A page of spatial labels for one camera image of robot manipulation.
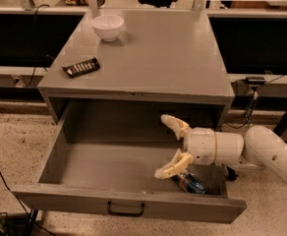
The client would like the black drawer handle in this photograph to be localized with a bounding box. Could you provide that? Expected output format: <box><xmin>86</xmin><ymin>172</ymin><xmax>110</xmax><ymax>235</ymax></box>
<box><xmin>107</xmin><ymin>202</ymin><xmax>145</xmax><ymax>217</ymax></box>

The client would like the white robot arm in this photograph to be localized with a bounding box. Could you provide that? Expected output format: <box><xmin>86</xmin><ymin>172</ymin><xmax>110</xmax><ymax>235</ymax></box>
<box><xmin>154</xmin><ymin>114</ymin><xmax>287</xmax><ymax>186</ymax></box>

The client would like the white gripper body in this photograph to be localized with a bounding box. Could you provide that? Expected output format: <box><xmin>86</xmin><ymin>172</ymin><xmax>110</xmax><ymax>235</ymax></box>
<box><xmin>183</xmin><ymin>128</ymin><xmax>216</xmax><ymax>165</ymax></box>

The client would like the white bowl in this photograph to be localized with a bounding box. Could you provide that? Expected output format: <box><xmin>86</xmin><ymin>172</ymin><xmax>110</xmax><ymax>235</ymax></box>
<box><xmin>91</xmin><ymin>15</ymin><xmax>124</xmax><ymax>41</ymax></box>

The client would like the silver blue redbull can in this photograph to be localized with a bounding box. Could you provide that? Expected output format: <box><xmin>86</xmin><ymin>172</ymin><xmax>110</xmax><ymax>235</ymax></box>
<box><xmin>172</xmin><ymin>170</ymin><xmax>207</xmax><ymax>195</ymax></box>

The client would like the black calculator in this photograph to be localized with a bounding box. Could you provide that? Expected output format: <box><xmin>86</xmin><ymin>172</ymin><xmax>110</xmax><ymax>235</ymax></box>
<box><xmin>62</xmin><ymin>57</ymin><xmax>100</xmax><ymax>78</ymax></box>

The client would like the grey open top drawer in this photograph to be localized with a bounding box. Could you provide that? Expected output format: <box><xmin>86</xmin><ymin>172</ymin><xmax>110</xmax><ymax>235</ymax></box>
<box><xmin>12</xmin><ymin>99</ymin><xmax>247</xmax><ymax>223</ymax></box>

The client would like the black floor cable left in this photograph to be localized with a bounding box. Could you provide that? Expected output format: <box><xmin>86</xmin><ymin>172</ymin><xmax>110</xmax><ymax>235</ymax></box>
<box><xmin>0</xmin><ymin>145</ymin><xmax>58</xmax><ymax>236</ymax></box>

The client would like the grey cabinet body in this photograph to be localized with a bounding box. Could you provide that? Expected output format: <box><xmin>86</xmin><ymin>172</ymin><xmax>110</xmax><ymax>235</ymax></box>
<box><xmin>38</xmin><ymin>9</ymin><xmax>234</xmax><ymax>129</ymax></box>

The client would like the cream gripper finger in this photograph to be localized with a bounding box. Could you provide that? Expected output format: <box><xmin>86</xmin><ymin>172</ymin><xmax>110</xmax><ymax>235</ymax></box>
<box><xmin>154</xmin><ymin>148</ymin><xmax>195</xmax><ymax>180</ymax></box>
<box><xmin>161</xmin><ymin>114</ymin><xmax>191</xmax><ymax>140</ymax></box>

